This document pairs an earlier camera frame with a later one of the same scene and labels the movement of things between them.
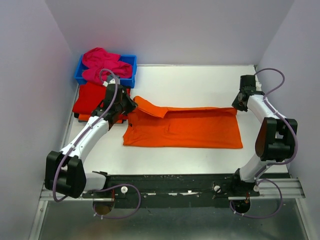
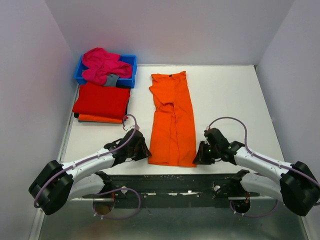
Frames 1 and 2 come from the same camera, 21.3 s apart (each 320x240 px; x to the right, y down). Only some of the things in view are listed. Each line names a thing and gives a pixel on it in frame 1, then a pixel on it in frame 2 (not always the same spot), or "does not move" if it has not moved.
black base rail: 212,190 does not move
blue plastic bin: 128,82 does not move
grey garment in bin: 110,77 does not move
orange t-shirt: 148,125 -> 171,140
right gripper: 236,105 -> 200,157
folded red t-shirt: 90,96 does not move
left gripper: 132,104 -> 144,152
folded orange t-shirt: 87,116 does not move
